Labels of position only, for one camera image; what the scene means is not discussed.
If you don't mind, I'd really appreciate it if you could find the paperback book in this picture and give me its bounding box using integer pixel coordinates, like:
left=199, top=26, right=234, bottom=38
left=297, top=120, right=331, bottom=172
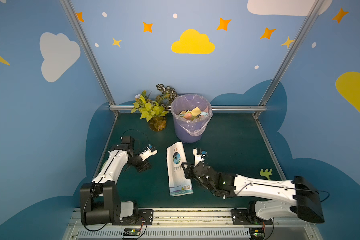
left=167, top=142, right=194, bottom=197

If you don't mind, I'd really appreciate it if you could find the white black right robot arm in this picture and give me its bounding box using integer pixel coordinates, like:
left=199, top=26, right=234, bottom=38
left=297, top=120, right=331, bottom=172
left=182, top=162, right=325, bottom=224

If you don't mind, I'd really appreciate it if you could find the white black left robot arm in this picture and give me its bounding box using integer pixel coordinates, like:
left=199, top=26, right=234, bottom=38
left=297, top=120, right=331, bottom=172
left=80, top=137, right=157, bottom=228

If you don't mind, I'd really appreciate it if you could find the green toy rake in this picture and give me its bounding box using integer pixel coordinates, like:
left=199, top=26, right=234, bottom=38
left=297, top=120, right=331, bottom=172
left=260, top=169, right=273, bottom=181

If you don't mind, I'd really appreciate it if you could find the green potted plant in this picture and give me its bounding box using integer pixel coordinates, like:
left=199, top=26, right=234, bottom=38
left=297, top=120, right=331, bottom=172
left=131, top=84, right=178, bottom=132

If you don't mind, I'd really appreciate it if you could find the right circuit board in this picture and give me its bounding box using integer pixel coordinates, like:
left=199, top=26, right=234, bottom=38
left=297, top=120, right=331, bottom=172
left=249, top=228, right=265, bottom=240

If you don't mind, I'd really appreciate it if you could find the circuit board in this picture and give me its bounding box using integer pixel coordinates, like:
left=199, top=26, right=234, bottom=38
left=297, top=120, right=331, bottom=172
left=249, top=228, right=265, bottom=240
left=123, top=229, right=142, bottom=237

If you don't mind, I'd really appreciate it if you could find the purple trash bin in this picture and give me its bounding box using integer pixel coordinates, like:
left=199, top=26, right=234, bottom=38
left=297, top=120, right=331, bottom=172
left=171, top=95, right=213, bottom=143

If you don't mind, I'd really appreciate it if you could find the left circuit board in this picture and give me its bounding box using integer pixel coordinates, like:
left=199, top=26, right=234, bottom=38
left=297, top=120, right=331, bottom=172
left=123, top=229, right=142, bottom=237

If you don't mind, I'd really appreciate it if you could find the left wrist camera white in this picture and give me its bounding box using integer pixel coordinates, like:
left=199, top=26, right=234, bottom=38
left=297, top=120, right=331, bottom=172
left=139, top=145, right=158, bottom=161

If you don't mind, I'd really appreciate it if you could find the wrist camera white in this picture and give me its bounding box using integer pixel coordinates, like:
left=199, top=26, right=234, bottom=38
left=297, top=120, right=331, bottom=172
left=193, top=149, right=208, bottom=166
left=139, top=145, right=158, bottom=161

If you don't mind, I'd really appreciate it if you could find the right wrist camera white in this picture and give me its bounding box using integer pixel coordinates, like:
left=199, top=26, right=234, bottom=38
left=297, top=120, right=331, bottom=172
left=193, top=149, right=208, bottom=166

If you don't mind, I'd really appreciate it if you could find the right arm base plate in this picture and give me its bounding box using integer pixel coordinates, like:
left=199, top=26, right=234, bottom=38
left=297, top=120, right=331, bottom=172
left=231, top=208, right=273, bottom=226

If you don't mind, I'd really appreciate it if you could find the rear aluminium frame bar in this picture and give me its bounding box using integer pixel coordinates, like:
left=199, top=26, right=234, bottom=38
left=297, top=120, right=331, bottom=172
left=109, top=105, right=267, bottom=112

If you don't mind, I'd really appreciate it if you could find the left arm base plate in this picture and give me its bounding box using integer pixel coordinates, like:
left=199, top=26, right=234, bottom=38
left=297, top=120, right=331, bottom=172
left=113, top=209, right=154, bottom=226

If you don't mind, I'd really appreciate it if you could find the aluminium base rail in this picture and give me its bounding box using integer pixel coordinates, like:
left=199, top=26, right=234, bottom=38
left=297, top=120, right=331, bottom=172
left=63, top=208, right=323, bottom=240

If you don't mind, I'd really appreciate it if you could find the left aluminium frame post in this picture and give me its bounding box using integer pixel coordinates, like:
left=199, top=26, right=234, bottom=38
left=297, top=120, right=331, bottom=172
left=60, top=0, right=119, bottom=118

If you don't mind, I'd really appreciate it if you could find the aluminium corner frame post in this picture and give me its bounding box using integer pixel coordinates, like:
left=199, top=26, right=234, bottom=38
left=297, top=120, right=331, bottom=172
left=254, top=0, right=325, bottom=120

